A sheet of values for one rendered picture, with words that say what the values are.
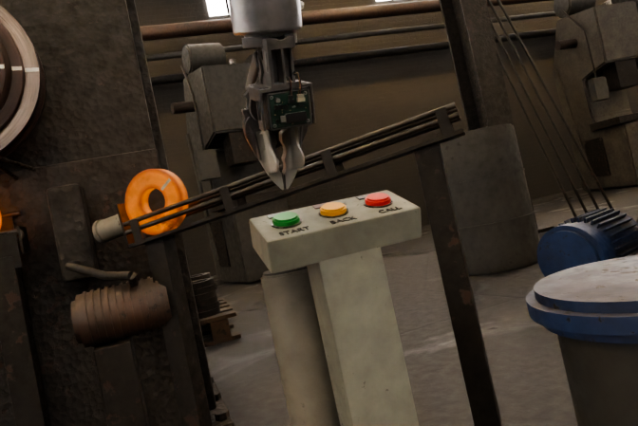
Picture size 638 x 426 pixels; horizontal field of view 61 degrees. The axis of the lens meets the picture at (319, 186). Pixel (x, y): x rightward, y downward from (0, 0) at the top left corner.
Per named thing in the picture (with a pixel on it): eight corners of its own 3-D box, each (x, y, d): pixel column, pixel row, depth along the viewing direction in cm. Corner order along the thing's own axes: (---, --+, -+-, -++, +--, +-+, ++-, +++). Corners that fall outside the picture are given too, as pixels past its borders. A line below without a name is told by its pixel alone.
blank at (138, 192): (163, 246, 131) (155, 248, 128) (121, 203, 135) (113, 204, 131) (200, 198, 128) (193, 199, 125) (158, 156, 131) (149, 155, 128)
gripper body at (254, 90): (262, 137, 68) (249, 38, 65) (246, 127, 76) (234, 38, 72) (319, 127, 70) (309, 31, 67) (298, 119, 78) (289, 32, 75)
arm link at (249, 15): (222, 2, 72) (291, -4, 75) (227, 41, 73) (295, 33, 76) (236, -3, 63) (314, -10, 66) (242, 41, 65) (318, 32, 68)
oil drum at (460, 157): (435, 273, 374) (406, 147, 377) (506, 254, 392) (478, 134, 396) (485, 279, 318) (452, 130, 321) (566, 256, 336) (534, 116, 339)
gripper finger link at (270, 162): (272, 201, 72) (264, 134, 70) (261, 191, 78) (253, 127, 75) (294, 196, 73) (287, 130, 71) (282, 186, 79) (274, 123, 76)
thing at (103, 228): (111, 242, 137) (104, 219, 137) (140, 231, 134) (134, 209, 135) (95, 245, 131) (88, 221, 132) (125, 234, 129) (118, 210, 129)
